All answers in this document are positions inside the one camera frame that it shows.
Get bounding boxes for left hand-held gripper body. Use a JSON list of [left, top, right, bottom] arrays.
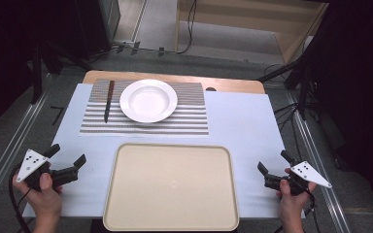
[[16, 149, 80, 192]]

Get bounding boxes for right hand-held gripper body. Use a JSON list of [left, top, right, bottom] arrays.
[[263, 159, 333, 197]]

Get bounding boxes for person's right hand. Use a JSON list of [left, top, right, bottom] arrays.
[[275, 167, 318, 221]]

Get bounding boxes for person's left hand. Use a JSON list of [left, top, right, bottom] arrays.
[[12, 172, 64, 218]]

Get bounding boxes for white table cover sheet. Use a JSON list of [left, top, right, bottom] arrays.
[[22, 83, 306, 219]]

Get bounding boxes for dark brown chopsticks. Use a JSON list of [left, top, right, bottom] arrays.
[[103, 80, 116, 124]]

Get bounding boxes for black metal stand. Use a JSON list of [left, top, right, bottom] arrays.
[[28, 42, 46, 105], [257, 48, 317, 121]]

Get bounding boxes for white round plate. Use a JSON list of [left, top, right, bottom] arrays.
[[119, 79, 179, 124]]

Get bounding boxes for grey striped placemat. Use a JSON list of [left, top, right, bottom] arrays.
[[79, 79, 210, 137]]

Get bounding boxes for beige plastic tray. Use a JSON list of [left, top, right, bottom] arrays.
[[102, 142, 240, 233]]

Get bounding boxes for black cabinet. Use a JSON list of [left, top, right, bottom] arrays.
[[74, 0, 121, 61]]

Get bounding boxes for light wooden shelf unit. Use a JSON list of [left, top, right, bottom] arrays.
[[174, 0, 330, 64]]

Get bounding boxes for metal floor rail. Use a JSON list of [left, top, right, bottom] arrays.
[[284, 90, 352, 233], [0, 73, 53, 218]]

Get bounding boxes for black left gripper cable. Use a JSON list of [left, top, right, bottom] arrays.
[[8, 164, 33, 233]]

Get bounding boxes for black floor cables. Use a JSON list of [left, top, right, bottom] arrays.
[[263, 63, 306, 137]]

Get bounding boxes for black hanging cable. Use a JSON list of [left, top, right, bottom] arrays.
[[176, 0, 198, 55]]

